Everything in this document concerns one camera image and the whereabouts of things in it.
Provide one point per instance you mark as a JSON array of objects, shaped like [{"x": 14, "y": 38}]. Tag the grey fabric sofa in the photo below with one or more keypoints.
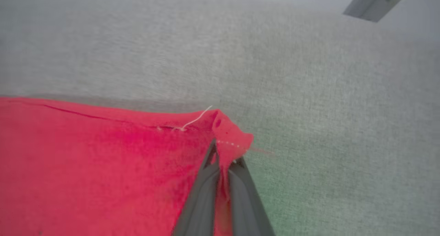
[{"x": 309, "y": 91}]

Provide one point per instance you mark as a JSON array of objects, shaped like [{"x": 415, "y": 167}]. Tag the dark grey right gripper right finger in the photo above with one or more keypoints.
[{"x": 245, "y": 208}]

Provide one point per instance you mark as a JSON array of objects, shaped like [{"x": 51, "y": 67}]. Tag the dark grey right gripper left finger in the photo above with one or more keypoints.
[{"x": 201, "y": 201}]

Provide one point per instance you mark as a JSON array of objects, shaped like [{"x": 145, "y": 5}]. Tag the grey metal bar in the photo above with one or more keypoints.
[{"x": 373, "y": 4}]

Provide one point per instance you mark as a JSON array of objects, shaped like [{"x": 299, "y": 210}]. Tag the red basketball jersey number 23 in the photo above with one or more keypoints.
[{"x": 103, "y": 167}]

